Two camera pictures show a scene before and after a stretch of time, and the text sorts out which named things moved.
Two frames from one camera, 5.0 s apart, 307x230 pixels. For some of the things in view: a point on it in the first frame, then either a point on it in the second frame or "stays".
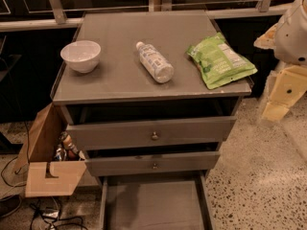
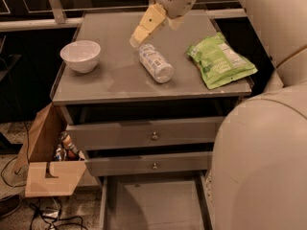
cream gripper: x=293 y=38 → x=179 y=1
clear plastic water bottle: x=156 y=65 stays
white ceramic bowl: x=82 y=56 stays
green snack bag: x=219 y=62 stays
